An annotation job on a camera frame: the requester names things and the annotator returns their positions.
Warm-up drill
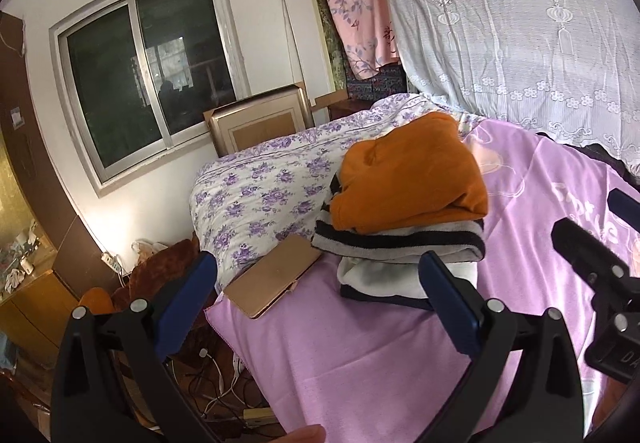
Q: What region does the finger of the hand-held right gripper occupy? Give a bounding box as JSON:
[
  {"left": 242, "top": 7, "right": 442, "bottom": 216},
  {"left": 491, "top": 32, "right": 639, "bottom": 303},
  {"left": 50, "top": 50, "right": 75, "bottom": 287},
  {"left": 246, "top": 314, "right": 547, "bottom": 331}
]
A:
[
  {"left": 607, "top": 189, "right": 640, "bottom": 230},
  {"left": 551, "top": 218, "right": 640, "bottom": 334}
]

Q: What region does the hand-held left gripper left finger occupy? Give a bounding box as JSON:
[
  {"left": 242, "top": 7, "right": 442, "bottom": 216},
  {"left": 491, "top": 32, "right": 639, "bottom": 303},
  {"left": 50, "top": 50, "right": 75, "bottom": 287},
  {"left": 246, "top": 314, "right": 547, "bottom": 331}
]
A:
[{"left": 50, "top": 250, "right": 221, "bottom": 443}]

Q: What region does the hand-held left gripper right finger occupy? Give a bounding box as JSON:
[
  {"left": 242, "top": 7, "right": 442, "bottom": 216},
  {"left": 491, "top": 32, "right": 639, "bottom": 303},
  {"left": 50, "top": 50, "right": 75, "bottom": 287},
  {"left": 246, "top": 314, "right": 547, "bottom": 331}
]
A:
[{"left": 419, "top": 250, "right": 586, "bottom": 443}]

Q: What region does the orange knit cardigan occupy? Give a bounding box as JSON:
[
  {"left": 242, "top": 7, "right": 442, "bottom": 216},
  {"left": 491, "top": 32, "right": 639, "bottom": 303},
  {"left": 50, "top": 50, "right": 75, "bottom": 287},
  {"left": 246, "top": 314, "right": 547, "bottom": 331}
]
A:
[{"left": 330, "top": 113, "right": 490, "bottom": 234}]

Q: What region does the person's left hand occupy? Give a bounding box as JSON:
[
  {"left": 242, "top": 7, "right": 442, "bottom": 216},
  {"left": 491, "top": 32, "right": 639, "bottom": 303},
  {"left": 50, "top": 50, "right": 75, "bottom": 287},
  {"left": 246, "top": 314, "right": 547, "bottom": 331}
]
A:
[{"left": 272, "top": 425, "right": 328, "bottom": 443}]

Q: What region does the brown plush cloth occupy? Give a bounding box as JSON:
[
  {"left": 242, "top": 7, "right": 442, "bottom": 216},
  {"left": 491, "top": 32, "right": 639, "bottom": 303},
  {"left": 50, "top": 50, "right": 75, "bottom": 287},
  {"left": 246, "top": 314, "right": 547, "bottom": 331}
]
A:
[{"left": 112, "top": 235, "right": 236, "bottom": 364}]

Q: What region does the dark navy garment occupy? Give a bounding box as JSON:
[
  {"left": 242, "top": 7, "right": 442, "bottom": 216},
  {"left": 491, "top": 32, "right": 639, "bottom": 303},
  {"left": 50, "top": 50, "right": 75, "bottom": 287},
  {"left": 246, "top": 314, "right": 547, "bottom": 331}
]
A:
[{"left": 340, "top": 285, "right": 436, "bottom": 311}]

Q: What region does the white plastic bag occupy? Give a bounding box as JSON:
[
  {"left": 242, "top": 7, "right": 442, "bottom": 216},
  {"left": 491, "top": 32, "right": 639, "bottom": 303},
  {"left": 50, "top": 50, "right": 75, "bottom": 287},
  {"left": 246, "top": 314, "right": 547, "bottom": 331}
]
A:
[{"left": 131, "top": 239, "right": 168, "bottom": 266}]

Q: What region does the black white striped garment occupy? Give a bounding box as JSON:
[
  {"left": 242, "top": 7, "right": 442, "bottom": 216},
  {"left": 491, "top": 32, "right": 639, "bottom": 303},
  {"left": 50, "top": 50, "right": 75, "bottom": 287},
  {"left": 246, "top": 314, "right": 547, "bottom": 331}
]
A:
[{"left": 311, "top": 173, "right": 487, "bottom": 264}]

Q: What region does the gold notebook case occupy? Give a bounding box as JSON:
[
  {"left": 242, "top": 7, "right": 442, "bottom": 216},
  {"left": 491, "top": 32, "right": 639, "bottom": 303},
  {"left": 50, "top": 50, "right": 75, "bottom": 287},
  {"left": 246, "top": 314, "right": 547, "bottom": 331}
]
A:
[{"left": 222, "top": 235, "right": 323, "bottom": 321}]

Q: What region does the white power strip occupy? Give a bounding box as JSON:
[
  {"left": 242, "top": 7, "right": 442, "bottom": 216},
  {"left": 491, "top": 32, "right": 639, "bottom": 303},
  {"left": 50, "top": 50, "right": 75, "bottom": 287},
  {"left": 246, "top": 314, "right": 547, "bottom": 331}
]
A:
[{"left": 101, "top": 250, "right": 123, "bottom": 276}]

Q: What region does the purple floral bedsheet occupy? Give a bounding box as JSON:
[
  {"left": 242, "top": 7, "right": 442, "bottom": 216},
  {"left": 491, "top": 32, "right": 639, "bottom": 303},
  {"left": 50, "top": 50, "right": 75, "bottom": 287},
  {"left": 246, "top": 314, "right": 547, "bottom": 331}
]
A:
[{"left": 190, "top": 93, "right": 481, "bottom": 284}]

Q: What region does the purple printed blanket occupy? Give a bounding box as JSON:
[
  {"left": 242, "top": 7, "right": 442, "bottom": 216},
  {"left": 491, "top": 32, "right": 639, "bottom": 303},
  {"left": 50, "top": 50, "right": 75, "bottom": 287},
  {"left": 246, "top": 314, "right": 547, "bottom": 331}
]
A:
[{"left": 205, "top": 115, "right": 640, "bottom": 443}]

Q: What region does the yellow wooden cabinet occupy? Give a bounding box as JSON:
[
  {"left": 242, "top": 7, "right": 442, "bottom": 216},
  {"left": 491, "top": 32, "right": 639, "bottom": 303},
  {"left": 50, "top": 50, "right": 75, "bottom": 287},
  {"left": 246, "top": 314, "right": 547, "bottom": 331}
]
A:
[{"left": 0, "top": 268, "right": 83, "bottom": 369}]

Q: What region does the white lace cover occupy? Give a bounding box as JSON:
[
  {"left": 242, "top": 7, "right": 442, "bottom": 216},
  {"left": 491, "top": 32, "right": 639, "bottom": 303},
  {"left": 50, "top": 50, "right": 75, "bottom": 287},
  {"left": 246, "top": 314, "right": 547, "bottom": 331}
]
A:
[{"left": 370, "top": 0, "right": 640, "bottom": 174}]

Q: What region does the sliding glass window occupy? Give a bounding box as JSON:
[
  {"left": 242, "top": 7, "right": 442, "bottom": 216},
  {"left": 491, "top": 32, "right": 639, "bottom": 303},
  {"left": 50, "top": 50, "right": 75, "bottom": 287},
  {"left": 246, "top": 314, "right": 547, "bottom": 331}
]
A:
[{"left": 48, "top": 0, "right": 251, "bottom": 198}]

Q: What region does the blue patterned box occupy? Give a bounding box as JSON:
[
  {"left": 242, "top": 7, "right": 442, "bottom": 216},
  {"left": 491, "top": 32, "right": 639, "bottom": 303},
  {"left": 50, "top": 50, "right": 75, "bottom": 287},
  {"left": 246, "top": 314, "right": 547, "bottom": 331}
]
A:
[{"left": 346, "top": 65, "right": 407, "bottom": 101}]

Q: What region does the green patterned panel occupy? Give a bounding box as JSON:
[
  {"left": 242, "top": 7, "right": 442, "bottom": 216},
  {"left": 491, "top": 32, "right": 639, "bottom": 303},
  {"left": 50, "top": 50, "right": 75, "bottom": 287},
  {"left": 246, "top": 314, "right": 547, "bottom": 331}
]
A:
[{"left": 312, "top": 0, "right": 348, "bottom": 94}]

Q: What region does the brown wooden wardrobe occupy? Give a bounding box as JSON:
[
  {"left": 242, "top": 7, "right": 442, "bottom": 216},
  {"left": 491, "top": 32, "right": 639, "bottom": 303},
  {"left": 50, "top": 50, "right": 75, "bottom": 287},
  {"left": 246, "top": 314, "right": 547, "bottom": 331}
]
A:
[{"left": 0, "top": 12, "right": 101, "bottom": 274}]

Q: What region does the white board panel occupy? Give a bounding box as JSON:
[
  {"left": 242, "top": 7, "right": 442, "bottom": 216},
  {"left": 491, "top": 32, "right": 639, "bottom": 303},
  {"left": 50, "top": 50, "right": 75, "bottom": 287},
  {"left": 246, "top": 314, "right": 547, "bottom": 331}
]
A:
[{"left": 281, "top": 0, "right": 336, "bottom": 98}]

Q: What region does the tangle of cables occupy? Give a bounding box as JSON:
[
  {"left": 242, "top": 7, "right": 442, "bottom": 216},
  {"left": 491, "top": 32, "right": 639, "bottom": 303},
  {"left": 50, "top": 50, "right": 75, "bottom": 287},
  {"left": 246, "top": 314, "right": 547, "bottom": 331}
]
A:
[{"left": 175, "top": 348, "right": 273, "bottom": 429}]

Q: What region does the gold picture frame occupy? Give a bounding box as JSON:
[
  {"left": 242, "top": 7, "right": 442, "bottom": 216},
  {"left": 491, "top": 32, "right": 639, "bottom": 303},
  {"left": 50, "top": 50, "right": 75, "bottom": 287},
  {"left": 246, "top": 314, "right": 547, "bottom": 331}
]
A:
[{"left": 202, "top": 83, "right": 316, "bottom": 158}]

